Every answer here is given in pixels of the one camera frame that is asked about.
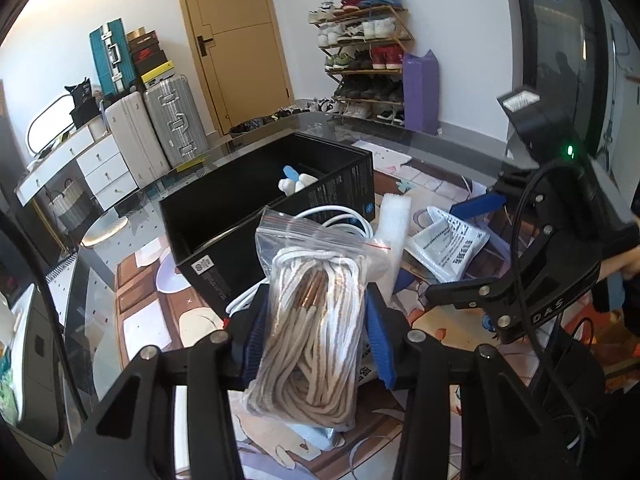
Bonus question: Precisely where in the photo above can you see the green packets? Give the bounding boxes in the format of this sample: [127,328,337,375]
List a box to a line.
[0,345,21,411]

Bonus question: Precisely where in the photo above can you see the white charging cable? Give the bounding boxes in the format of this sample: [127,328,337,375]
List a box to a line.
[226,204,376,317]

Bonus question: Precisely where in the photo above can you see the woven laundry basket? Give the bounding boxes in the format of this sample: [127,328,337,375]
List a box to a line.
[47,180,89,232]

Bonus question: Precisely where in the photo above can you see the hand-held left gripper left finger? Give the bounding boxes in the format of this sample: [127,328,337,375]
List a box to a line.
[55,302,272,480]

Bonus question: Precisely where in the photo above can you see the silver foil packet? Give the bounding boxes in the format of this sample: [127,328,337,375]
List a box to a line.
[287,422,347,453]

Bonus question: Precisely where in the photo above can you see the clear bag of beige rope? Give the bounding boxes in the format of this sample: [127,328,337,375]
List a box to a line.
[242,207,394,433]

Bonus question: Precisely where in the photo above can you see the wooden shoe rack with shoes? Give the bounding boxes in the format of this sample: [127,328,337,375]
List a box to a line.
[309,0,409,126]

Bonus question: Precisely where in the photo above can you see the yellow and black shoe box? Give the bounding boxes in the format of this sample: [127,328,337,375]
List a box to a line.
[141,61,176,84]

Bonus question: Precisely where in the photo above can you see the white foam sheet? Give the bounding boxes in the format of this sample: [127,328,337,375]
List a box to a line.
[375,194,414,297]

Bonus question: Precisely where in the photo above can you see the oval mirror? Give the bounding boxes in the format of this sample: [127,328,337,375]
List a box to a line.
[26,92,76,157]

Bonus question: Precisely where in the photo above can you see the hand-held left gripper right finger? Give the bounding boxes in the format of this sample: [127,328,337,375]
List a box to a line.
[365,290,583,480]

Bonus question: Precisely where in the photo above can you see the black square box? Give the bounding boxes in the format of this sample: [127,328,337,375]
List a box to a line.
[70,101,104,129]

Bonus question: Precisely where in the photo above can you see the black paper bag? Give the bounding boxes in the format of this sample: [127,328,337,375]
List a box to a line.
[65,77,94,111]

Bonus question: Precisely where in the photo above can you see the white suitcase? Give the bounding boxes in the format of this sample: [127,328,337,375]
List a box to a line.
[104,91,173,189]

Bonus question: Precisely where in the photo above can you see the white dresser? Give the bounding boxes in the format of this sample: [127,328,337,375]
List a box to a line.
[15,115,139,212]

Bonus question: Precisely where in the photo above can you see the silver suitcase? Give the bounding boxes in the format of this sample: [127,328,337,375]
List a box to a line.
[143,74,209,169]

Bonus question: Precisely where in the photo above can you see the group of shoes on floor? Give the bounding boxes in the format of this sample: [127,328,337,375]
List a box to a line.
[230,97,347,136]

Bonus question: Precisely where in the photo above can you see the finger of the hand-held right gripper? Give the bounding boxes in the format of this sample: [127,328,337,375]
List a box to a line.
[424,260,531,346]
[449,169,553,242]

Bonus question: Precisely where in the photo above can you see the wooden door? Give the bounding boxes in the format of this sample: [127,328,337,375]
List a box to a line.
[175,0,294,137]

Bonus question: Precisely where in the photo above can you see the printed cartoon desk mat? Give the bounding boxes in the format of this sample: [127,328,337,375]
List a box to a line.
[115,152,640,480]

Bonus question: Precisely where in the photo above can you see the white printed packet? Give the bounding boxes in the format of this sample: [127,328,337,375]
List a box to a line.
[404,206,491,284]

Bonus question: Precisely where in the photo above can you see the grey side table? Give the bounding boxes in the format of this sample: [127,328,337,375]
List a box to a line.
[0,280,77,453]

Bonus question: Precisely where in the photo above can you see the teal suitcase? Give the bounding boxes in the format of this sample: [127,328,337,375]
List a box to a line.
[89,18,139,100]

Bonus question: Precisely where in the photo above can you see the black cable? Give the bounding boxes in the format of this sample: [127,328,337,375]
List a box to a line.
[512,160,601,453]

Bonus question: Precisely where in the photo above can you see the black cardboard box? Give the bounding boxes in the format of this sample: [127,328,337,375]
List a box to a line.
[159,132,376,322]

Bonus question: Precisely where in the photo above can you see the round white stool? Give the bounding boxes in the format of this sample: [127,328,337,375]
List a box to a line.
[80,210,129,247]

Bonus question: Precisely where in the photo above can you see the dotted white rug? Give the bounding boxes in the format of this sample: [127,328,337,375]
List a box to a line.
[47,255,77,322]

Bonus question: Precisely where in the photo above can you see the black framed glass door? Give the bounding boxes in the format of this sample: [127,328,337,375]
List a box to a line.
[509,0,617,161]

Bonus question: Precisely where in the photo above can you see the white and blue fabric item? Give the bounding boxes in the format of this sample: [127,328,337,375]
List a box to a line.
[277,164,321,197]

